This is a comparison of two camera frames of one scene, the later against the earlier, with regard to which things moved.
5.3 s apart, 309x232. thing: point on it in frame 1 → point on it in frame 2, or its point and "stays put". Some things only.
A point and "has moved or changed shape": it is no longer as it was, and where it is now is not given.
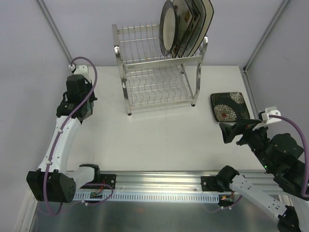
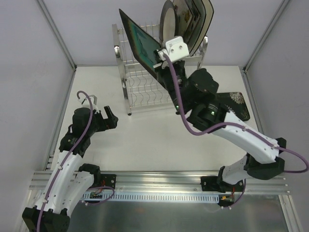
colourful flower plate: [191, 30] stays put
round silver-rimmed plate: [169, 28] stays put
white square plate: [209, 10] stays put
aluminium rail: [167, 181] stays put
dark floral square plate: [229, 107] stays put
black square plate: [87, 109] has moved or changed shape
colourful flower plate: [184, 15] stays put
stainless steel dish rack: [149, 78] stays put
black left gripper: [87, 109] → [104, 121]
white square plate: [198, 28] → [206, 24]
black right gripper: [245, 132] → [161, 64]
